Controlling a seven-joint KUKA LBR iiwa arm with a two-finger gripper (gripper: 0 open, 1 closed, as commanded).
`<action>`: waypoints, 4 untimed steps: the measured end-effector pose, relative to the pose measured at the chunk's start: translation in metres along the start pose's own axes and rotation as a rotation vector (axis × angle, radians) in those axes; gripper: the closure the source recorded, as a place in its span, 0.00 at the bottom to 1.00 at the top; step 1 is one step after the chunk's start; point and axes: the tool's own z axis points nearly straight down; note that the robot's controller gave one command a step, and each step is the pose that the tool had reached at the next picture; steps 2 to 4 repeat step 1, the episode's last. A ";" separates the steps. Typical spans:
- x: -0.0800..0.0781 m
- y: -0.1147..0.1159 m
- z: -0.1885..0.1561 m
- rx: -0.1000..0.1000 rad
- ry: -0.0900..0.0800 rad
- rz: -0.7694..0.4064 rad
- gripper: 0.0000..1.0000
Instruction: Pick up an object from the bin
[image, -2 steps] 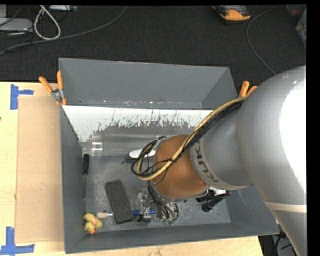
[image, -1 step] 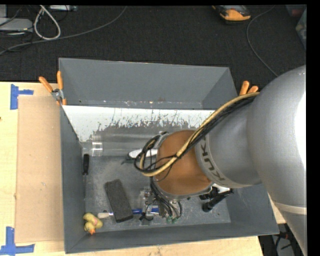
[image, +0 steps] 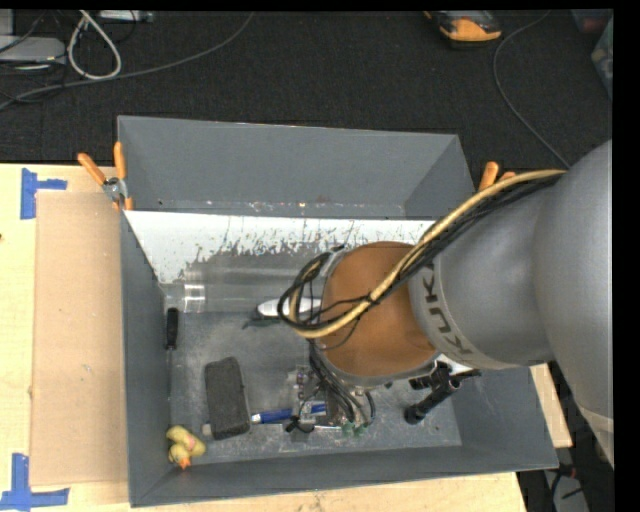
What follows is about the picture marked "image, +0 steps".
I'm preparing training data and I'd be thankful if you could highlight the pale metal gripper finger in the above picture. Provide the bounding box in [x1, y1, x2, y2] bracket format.
[286, 399, 327, 442]
[293, 366, 315, 401]

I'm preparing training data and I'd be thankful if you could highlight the blue pen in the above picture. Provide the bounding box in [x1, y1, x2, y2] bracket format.
[249, 403, 327, 426]

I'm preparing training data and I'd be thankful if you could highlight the dark grey sponge block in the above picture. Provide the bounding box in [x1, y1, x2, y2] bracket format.
[203, 355, 252, 442]

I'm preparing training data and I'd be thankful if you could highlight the white plastic object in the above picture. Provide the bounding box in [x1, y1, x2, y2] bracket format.
[256, 297, 321, 321]

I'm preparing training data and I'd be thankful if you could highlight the yellow rubber duck toy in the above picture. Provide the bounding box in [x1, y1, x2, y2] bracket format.
[165, 424, 207, 471]

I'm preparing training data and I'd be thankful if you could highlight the grey metal bin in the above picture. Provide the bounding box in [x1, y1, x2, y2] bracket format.
[116, 115, 560, 507]

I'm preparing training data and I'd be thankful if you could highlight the brown cardboard board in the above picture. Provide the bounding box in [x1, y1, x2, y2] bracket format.
[28, 191, 127, 487]

